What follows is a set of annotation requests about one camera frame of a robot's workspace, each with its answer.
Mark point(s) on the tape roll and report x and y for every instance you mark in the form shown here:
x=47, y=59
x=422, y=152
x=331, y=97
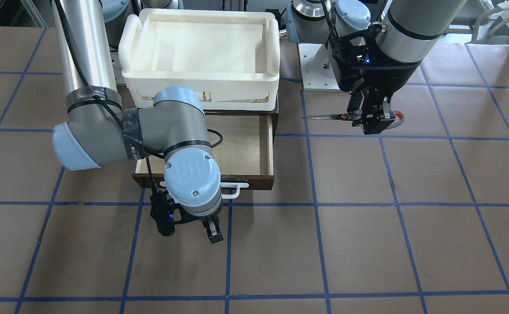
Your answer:
x=400, y=118

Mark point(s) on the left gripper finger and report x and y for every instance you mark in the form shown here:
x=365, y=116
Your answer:
x=376, y=115
x=354, y=105

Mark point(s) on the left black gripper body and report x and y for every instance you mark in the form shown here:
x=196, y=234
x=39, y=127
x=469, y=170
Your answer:
x=389, y=80

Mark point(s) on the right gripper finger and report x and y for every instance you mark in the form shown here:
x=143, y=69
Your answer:
x=213, y=230

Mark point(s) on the brown paper table cover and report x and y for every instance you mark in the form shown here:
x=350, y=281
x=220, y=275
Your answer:
x=415, y=220

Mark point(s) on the grey orange scissors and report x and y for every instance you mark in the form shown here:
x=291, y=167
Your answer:
x=341, y=117

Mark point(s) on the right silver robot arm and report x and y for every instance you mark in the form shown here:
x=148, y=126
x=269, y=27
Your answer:
x=100, y=132

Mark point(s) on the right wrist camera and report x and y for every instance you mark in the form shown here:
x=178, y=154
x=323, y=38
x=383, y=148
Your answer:
x=162, y=209

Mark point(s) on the white plastic crate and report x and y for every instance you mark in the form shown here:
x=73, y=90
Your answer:
x=230, y=59

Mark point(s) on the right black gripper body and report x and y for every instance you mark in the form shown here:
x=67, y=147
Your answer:
x=196, y=219

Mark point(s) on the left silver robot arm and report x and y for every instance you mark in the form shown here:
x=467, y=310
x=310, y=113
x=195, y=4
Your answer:
x=414, y=26

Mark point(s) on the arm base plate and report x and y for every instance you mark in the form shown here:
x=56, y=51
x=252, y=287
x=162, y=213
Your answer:
x=117, y=68
x=317, y=72

